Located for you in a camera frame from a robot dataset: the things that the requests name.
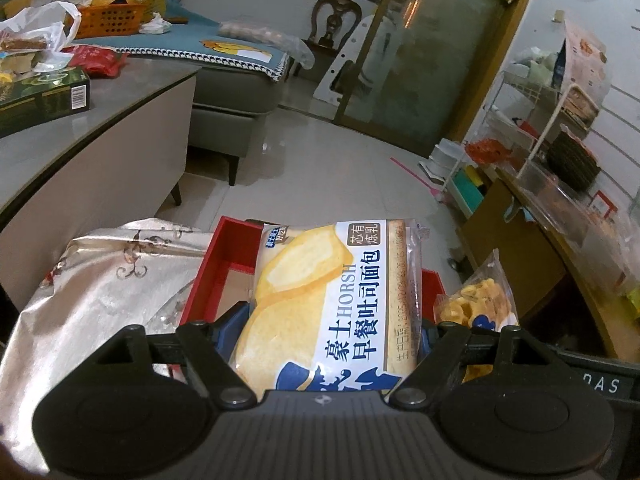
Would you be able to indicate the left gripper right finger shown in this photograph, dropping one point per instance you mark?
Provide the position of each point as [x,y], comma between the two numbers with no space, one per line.
[442,347]

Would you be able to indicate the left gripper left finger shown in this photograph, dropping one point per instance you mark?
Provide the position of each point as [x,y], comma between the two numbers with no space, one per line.
[207,350]

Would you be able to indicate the waffle cookie packet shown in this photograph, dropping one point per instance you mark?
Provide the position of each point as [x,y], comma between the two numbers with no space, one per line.
[485,305]

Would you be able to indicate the Horsh toast bread pack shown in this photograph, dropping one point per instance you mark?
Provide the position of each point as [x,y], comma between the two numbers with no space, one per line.
[334,308]

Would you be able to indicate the brown wooden cabinet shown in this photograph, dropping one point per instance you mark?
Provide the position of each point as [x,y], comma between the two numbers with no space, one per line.
[555,301]

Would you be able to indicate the red cardboard box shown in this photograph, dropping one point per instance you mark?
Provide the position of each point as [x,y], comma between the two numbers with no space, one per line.
[226,275]

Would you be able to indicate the floral satin tablecloth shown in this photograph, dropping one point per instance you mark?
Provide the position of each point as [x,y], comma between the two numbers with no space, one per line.
[139,273]

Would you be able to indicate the beige side cabinet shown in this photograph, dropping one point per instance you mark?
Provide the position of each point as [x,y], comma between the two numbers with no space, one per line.
[101,168]

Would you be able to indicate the grey sofa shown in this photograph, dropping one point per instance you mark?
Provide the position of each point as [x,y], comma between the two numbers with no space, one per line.
[228,104]

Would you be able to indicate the dark green box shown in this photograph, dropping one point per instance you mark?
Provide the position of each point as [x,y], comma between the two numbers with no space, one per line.
[31,101]

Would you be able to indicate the dark wooden chair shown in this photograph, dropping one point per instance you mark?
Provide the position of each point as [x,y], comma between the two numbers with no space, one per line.
[332,22]

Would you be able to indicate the red snack bag on cabinet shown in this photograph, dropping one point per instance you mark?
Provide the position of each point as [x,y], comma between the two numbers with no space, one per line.
[96,62]

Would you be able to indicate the blue sofa cover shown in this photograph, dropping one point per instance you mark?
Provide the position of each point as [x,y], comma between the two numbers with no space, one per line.
[198,41]

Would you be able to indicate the orange plastic basket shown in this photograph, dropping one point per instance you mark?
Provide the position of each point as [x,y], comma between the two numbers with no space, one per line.
[121,19]

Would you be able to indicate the white plastic bag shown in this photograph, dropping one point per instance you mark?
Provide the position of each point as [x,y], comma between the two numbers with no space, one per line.
[49,29]

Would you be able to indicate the white wire shelf rack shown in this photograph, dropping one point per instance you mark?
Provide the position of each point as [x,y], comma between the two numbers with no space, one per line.
[521,119]

